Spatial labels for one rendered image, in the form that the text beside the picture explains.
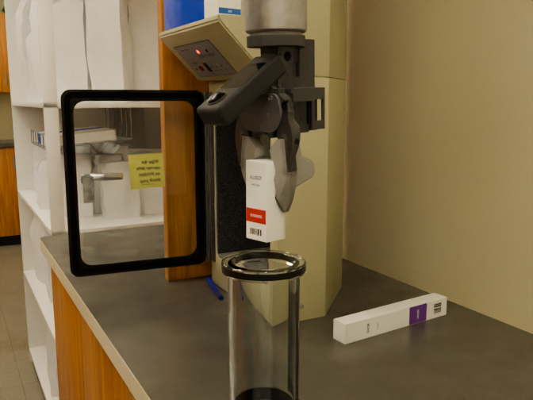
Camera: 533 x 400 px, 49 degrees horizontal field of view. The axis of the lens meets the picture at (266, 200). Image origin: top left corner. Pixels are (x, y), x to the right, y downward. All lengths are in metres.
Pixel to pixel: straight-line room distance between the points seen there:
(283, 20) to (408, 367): 0.59
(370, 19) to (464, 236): 0.60
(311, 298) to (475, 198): 0.41
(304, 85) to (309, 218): 0.43
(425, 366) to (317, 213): 0.34
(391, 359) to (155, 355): 0.40
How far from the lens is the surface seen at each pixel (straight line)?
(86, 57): 2.40
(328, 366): 1.01
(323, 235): 1.16
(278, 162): 0.71
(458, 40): 1.34
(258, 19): 0.72
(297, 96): 0.72
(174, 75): 1.39
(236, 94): 0.67
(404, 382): 0.98
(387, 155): 1.50
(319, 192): 1.14
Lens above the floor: 1.37
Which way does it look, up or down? 10 degrees down
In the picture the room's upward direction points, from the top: straight up
